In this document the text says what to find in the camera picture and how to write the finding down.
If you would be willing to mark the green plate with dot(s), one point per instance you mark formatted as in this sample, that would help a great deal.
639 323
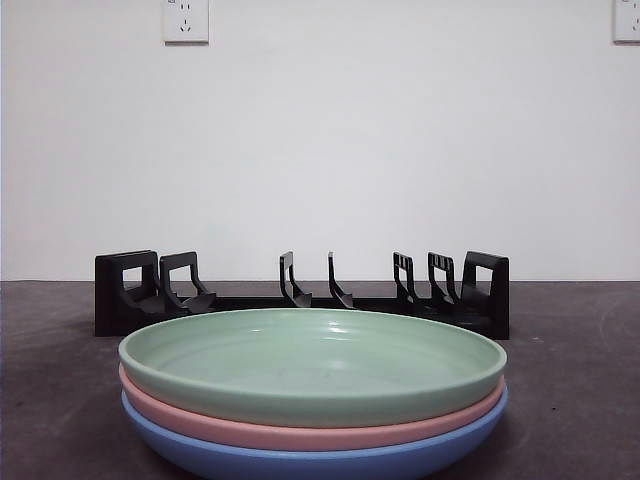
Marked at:
300 360

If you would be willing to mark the pink plate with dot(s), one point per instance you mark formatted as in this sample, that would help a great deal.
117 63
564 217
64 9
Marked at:
250 432

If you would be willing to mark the blue plate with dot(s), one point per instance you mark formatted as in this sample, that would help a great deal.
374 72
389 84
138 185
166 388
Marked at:
250 462

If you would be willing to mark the black plate rack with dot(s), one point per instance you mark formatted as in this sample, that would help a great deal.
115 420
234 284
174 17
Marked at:
107 300

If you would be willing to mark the white wall socket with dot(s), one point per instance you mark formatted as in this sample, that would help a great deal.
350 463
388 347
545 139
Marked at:
185 22
627 22

